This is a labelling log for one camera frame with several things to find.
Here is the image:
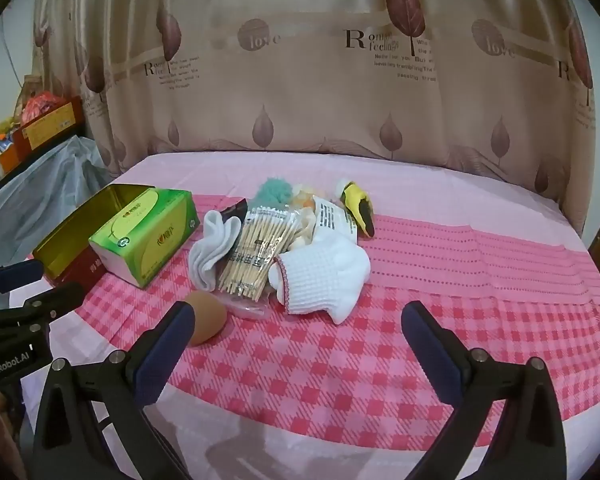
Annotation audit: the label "orange and white towel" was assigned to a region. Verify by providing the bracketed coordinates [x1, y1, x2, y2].
[292, 185, 317, 211]

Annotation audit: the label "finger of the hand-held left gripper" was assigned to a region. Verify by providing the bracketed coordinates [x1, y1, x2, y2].
[0, 258, 45, 306]
[22, 282, 87, 333]

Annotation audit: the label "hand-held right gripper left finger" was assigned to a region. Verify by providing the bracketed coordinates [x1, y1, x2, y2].
[30, 301, 197, 480]

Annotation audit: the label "beige leaf print curtain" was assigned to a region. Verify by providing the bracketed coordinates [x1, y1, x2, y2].
[30, 0, 596, 241]

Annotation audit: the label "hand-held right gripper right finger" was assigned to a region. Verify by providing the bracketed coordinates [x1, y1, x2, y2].
[401, 301, 568, 480]

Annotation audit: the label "green tissue box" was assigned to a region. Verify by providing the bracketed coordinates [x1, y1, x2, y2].
[88, 188, 199, 289]

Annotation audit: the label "orange cardboard box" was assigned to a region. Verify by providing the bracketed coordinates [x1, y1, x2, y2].
[0, 127, 31, 171]

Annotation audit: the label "teal fluffy cloth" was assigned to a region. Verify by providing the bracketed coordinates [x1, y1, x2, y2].
[252, 177, 295, 211]

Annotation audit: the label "cream fuzzy cloth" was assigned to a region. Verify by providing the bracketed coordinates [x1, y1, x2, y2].
[291, 208, 317, 252]

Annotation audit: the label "white knitted glove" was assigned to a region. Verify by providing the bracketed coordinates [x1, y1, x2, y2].
[272, 240, 372, 326]

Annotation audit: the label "red snack bag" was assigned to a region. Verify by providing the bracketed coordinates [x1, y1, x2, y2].
[22, 91, 63, 123]

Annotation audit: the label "red and gold tin box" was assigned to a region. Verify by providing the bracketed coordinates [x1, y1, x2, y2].
[31, 183, 156, 287]

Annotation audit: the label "yellow cardboard box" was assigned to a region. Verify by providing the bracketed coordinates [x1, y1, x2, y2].
[22, 97, 86, 151]

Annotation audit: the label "pink checkered blanket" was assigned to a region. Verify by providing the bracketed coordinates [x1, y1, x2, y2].
[20, 152, 600, 480]

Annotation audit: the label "brown egg-shaped sponge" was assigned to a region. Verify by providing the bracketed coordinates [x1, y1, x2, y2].
[182, 293, 228, 347]

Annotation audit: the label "black and purple box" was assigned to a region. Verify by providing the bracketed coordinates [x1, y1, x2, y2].
[220, 198, 249, 223]

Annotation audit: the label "grey plastic bag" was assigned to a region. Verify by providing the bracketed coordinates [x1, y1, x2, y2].
[0, 135, 113, 266]

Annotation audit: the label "white socks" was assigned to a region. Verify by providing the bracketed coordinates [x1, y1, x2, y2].
[187, 210, 244, 292]

